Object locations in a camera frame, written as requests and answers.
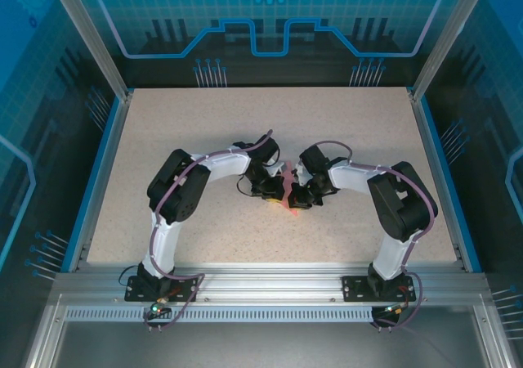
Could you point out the pink paper sheet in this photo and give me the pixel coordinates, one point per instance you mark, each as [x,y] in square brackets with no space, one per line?
[287,171]

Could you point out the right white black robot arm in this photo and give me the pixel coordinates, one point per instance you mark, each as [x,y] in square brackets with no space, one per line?
[400,204]

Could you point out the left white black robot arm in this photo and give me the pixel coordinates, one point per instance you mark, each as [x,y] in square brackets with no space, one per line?
[180,188]

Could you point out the grey metal base tray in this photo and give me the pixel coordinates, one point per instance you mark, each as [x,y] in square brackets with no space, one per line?
[261,343]

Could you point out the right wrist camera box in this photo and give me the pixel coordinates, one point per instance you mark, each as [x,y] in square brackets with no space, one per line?
[302,173]

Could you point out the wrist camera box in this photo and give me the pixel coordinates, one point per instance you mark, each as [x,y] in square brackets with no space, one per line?
[277,168]
[302,173]

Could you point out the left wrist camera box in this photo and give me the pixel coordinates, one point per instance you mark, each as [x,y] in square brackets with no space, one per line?
[277,168]

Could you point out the aluminium mounting rail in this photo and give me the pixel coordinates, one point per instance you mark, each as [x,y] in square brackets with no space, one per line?
[265,282]

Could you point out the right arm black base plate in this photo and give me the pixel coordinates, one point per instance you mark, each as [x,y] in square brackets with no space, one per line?
[353,290]

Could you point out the aluminium side rail blue edge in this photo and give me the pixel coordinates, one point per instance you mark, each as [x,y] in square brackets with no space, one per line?
[111,151]
[429,147]

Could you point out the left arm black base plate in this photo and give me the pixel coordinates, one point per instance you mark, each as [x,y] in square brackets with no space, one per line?
[135,292]

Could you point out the aluminium frame post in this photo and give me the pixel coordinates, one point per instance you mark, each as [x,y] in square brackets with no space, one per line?
[445,41]
[94,45]

